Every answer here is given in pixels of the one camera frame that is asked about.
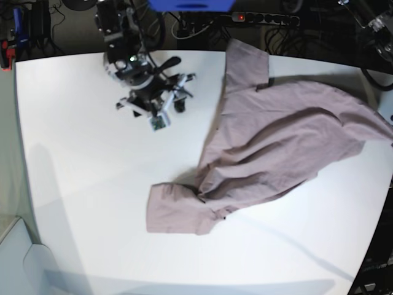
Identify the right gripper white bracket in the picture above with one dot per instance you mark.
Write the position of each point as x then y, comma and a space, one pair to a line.
153, 98

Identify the mauve pink t-shirt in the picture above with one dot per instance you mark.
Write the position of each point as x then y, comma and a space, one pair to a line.
268, 141

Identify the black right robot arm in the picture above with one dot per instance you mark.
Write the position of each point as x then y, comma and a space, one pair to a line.
128, 60

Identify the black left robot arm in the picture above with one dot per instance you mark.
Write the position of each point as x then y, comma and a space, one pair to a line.
375, 21

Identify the blue box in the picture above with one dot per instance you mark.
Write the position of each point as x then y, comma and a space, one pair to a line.
191, 5

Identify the red black clamp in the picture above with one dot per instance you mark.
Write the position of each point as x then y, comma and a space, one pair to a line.
7, 54

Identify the white power strip red switch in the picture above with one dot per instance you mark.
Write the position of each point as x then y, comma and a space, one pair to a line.
265, 19

